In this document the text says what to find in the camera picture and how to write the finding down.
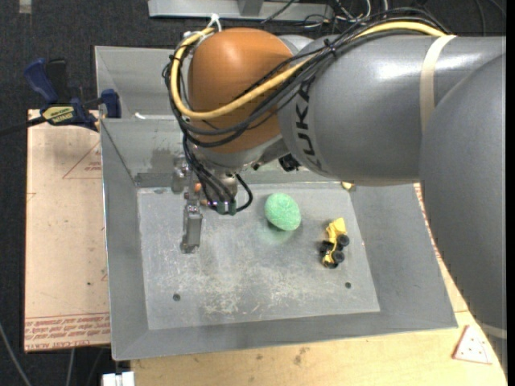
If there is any brown cardboard board, red print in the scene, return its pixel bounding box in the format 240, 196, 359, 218
23, 109, 112, 353

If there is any green foam egg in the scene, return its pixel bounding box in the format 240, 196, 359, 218
263, 192, 303, 233

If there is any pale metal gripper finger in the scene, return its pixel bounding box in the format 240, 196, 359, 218
179, 210, 204, 255

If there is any grey metal bin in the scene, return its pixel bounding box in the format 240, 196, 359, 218
94, 45, 459, 361

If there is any yellow toy truck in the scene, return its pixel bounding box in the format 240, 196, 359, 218
319, 216, 351, 270

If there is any pink triangular sanding sheet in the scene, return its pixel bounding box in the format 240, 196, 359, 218
451, 324, 494, 365

